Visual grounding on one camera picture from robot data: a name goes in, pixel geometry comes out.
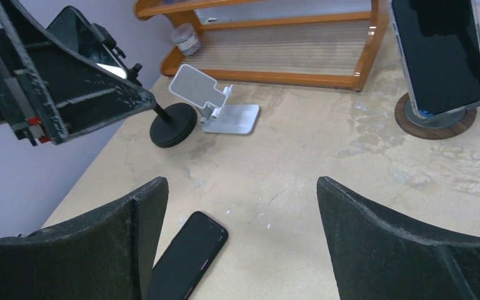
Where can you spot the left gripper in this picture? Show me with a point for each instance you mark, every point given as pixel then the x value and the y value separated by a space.
pixel 50 93

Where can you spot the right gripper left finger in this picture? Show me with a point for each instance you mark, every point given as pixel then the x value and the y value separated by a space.
pixel 105 253

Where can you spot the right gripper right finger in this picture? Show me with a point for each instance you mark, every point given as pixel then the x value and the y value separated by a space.
pixel 379 253

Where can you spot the black phone from silver stand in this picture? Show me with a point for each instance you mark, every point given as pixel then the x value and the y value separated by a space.
pixel 189 255

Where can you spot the black round-base stand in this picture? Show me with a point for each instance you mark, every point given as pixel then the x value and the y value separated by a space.
pixel 173 124

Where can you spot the silver folding phone stand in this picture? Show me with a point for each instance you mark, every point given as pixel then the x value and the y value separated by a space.
pixel 217 116

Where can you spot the phone on wooden puck stand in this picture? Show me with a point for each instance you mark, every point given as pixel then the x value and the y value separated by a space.
pixel 439 43

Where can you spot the small clear plastic jar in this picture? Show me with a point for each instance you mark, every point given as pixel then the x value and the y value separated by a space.
pixel 186 39

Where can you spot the orange wooden rack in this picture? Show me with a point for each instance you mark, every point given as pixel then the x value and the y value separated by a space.
pixel 331 50

